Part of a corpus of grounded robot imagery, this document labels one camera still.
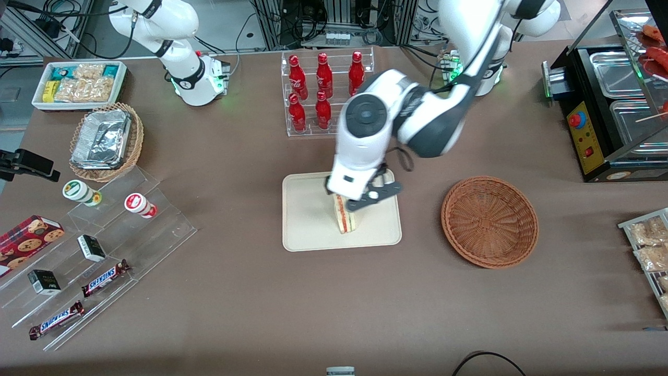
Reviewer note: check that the light wicker basket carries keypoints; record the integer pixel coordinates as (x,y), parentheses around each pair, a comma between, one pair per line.
(138,141)

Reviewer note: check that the small black carton box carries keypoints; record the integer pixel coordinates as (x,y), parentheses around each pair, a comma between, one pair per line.
(44,282)
(91,248)

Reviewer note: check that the white plastic snack bin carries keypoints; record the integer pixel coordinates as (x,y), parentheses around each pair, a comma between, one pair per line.
(78,107)

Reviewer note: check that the clear nut snack bag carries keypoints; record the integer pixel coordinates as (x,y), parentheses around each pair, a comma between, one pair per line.
(86,90)
(88,71)

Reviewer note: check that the yellow snack pack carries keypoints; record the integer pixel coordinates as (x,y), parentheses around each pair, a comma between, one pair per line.
(50,91)

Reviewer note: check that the teal snack pack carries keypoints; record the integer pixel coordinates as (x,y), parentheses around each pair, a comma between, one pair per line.
(60,73)
(110,70)

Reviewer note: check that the steel food pan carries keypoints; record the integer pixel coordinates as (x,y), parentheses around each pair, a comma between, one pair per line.
(634,125)
(616,73)

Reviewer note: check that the white power strip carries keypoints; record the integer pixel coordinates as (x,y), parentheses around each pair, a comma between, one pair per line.
(337,38)

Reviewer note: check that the red tartan cookie box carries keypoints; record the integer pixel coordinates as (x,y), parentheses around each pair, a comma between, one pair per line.
(26,240)

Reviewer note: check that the red emergency stop button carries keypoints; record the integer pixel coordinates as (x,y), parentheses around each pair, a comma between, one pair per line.
(576,120)

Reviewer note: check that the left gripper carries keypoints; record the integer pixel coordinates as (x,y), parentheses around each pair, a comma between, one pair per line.
(327,184)

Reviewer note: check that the red cola bottle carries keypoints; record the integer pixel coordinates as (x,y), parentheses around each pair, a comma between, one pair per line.
(296,78)
(323,112)
(324,78)
(356,68)
(297,115)

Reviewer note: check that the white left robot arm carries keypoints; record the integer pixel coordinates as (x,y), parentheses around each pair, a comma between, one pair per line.
(428,120)

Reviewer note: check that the Snickers chocolate bar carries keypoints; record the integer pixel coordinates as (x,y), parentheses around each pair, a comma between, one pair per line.
(104,278)
(56,320)

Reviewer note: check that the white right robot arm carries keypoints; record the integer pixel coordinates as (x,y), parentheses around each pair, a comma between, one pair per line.
(182,73)

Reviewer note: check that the red lid yogurt cup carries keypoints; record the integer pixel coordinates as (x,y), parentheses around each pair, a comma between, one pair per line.
(136,202)

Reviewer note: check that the clear acrylic bottle rack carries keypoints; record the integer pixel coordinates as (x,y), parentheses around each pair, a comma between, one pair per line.
(337,62)

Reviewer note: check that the silver foil container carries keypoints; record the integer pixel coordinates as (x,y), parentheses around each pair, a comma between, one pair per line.
(99,138)

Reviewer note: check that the green lid sunflower cup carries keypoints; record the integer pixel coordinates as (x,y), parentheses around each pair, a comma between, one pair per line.
(77,190)

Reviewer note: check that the brown wicker basket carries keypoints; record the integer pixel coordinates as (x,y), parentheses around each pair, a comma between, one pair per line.
(490,222)

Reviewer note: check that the black food warmer display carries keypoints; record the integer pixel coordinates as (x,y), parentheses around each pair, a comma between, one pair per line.
(600,151)

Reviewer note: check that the tray of packaged snacks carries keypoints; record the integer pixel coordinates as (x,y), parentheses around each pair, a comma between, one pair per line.
(626,225)

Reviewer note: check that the black box with green light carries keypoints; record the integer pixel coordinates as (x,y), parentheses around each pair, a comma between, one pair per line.
(558,81)

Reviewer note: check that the small grey device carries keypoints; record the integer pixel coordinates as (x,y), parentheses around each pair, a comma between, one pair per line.
(340,372)

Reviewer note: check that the red sausage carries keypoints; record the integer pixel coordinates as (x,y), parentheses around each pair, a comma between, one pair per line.
(653,33)
(658,54)

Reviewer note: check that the clear acrylic stepped shelf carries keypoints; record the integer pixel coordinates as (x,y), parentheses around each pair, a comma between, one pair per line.
(167,230)

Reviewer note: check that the beige plastic tray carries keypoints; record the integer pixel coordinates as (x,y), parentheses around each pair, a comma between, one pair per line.
(308,219)

